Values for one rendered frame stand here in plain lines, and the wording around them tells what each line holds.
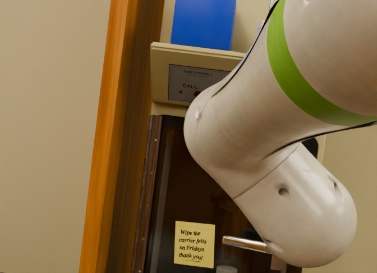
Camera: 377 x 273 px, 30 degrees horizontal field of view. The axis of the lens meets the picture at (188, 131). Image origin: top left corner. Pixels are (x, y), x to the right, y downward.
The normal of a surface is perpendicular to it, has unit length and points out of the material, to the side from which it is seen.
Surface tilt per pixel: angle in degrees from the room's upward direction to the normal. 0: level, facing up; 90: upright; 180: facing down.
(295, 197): 80
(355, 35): 127
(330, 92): 145
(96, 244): 90
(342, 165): 90
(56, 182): 90
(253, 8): 90
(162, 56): 135
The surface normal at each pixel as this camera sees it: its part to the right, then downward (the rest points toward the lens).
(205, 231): -0.40, 0.00
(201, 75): -0.14, 0.73
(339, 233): 0.49, 0.22
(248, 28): -0.07, 0.04
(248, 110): -0.85, 0.48
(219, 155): -0.56, 0.75
